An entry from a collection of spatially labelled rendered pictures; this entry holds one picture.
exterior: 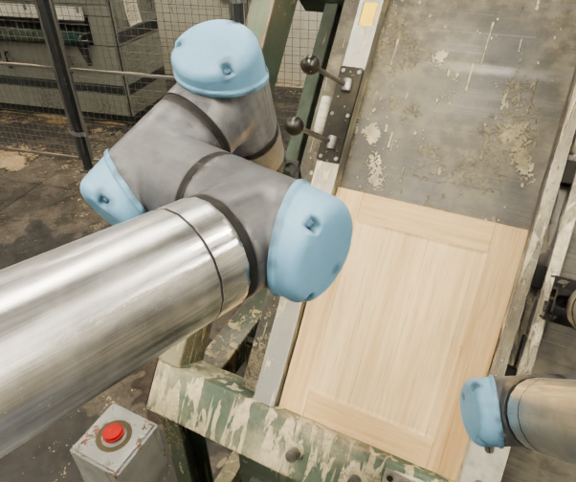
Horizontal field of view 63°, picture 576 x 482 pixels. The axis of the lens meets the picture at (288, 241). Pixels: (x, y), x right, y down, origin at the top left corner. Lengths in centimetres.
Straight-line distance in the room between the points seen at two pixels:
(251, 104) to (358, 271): 62
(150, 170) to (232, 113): 9
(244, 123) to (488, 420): 39
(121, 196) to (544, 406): 40
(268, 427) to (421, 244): 49
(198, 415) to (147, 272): 91
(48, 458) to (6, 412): 202
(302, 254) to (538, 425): 31
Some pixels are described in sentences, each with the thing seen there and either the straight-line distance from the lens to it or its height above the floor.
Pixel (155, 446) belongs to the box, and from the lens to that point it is 106.
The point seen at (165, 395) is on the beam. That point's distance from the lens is 117.
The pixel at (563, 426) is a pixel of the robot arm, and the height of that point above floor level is 141.
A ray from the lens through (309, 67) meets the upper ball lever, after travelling 94.
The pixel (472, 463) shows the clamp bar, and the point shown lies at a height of 97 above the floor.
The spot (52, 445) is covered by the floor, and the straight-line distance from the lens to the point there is 227.
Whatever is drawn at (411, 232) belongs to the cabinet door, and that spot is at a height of 124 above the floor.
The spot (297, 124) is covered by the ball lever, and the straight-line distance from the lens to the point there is 91.
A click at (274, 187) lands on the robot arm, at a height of 162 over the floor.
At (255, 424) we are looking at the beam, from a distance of 107.
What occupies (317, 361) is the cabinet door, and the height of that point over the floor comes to 99.
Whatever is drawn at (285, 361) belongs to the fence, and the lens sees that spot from 102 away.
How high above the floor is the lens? 176
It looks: 35 degrees down
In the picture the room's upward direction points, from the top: straight up
